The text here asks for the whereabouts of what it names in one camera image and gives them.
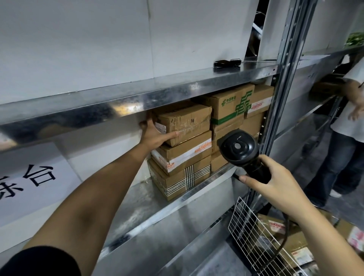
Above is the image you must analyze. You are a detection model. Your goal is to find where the person's left hand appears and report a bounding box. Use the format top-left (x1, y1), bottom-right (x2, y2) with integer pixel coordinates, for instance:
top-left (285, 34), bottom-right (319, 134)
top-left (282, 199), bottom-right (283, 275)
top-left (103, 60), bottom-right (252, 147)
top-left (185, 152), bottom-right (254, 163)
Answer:
top-left (138, 119), bottom-right (182, 155)

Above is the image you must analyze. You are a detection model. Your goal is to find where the person's right hand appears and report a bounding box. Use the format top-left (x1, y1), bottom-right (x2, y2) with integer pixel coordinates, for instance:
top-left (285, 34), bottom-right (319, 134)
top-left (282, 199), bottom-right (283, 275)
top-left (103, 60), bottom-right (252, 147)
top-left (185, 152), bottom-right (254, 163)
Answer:
top-left (238, 154), bottom-right (315, 221)

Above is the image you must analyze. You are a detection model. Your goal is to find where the yellow corner label cardboard box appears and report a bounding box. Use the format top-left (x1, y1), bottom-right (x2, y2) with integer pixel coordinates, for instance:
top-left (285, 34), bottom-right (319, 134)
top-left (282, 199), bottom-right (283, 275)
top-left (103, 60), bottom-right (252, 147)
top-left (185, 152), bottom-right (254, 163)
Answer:
top-left (152, 103), bottom-right (213, 147)

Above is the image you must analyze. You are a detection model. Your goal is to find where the black barcode scanner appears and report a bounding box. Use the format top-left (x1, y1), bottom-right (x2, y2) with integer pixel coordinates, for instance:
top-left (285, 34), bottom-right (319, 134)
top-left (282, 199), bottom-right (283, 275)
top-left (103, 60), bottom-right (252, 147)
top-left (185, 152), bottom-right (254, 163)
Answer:
top-left (217, 129), bottom-right (272, 184)

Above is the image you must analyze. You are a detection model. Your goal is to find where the pink label cardboard box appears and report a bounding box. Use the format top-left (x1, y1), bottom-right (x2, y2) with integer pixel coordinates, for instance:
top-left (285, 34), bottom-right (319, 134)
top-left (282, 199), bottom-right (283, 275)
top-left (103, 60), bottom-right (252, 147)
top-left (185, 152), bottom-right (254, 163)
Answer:
top-left (334, 217), bottom-right (364, 252)

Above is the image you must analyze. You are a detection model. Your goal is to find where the stack of cardboard boxes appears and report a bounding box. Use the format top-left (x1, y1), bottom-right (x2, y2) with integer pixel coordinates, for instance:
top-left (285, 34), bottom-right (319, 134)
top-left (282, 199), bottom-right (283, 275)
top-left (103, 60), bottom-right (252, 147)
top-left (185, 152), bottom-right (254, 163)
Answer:
top-left (147, 83), bottom-right (276, 202)

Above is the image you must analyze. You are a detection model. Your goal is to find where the person's right forearm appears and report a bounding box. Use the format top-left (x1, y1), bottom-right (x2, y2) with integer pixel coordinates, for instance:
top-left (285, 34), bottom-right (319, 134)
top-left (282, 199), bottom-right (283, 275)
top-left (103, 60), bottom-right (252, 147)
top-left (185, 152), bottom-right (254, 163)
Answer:
top-left (293, 204), bottom-right (364, 276)

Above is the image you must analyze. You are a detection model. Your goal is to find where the person's left forearm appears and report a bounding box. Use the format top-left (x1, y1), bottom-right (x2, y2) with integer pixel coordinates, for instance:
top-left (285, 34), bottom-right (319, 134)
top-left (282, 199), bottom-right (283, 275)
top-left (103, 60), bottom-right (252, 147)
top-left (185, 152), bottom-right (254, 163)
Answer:
top-left (22, 143), bottom-right (151, 256)

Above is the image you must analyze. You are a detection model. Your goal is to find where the metal shelving rack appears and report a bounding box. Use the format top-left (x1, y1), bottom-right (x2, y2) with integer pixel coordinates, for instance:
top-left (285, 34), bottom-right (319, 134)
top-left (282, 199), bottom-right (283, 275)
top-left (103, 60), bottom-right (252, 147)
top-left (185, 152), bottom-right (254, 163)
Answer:
top-left (0, 0), bottom-right (364, 276)

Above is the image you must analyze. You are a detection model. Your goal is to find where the black object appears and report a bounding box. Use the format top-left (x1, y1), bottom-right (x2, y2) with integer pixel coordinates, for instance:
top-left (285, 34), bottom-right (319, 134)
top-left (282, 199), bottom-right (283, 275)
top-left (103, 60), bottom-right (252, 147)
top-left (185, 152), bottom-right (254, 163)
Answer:
top-left (213, 59), bottom-right (243, 69)

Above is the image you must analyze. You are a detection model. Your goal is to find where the person's black sleeve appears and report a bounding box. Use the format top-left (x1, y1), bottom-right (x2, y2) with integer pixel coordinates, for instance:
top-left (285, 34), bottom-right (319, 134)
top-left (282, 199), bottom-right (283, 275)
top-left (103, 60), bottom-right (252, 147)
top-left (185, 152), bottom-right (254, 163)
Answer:
top-left (0, 246), bottom-right (82, 276)

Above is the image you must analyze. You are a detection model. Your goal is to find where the white paper sign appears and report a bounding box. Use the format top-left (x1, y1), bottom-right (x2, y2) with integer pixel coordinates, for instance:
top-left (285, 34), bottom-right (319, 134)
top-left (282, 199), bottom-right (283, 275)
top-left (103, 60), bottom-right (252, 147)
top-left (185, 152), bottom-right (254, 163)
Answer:
top-left (0, 142), bottom-right (83, 228)

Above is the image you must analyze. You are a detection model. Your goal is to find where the black scanner cable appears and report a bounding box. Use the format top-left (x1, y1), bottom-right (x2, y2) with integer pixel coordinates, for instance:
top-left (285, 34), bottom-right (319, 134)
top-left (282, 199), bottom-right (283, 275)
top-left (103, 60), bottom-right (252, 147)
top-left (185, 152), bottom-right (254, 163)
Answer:
top-left (250, 215), bottom-right (290, 276)

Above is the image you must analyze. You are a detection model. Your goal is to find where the white wire basket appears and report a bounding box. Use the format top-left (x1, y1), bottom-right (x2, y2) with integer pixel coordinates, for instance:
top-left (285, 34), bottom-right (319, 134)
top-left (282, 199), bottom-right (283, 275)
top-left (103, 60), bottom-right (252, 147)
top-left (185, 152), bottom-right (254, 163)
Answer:
top-left (228, 196), bottom-right (303, 276)

